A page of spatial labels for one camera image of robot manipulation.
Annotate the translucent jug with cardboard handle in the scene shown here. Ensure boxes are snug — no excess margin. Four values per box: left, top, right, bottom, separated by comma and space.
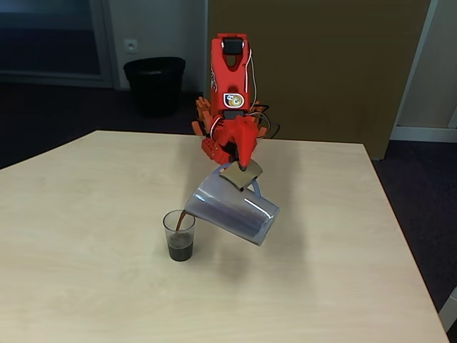
176, 160, 281, 247

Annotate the brown pinboard with white frame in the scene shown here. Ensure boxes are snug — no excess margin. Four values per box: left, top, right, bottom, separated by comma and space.
203, 0, 431, 160

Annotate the clear plastic cup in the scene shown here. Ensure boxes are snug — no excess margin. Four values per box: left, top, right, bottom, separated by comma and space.
163, 209, 196, 263

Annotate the black waste bin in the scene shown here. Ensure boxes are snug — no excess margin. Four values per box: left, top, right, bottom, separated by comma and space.
123, 56, 186, 118

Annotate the white grey furniture edge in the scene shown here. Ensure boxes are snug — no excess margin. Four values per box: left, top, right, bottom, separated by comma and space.
438, 285, 457, 333

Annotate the white door frame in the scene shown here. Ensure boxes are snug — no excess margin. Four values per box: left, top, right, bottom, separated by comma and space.
388, 0, 457, 144

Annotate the orange table clamp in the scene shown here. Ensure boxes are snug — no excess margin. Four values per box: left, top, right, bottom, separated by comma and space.
191, 96, 214, 137
251, 106, 269, 139

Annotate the grey window frame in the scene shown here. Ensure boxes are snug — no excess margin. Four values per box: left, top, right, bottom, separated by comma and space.
0, 0, 119, 89

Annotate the black cable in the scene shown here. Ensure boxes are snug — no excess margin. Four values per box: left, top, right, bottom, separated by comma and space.
255, 103, 281, 139

